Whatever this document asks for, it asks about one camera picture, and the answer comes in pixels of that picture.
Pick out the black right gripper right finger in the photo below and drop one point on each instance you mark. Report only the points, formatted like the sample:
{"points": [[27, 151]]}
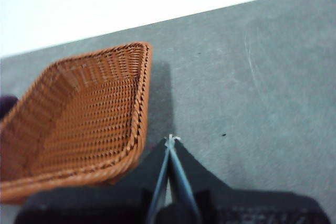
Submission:
{"points": [[236, 208]]}

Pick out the brown woven wicker basket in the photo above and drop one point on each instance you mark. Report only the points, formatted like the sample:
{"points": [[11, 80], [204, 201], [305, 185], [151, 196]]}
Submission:
{"points": [[84, 119]]}

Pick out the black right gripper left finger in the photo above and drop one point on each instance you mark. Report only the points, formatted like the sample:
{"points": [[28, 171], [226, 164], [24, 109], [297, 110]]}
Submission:
{"points": [[92, 203]]}

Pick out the purple eggplant with green stem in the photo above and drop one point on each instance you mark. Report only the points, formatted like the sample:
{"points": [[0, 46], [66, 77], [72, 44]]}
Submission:
{"points": [[6, 106]]}

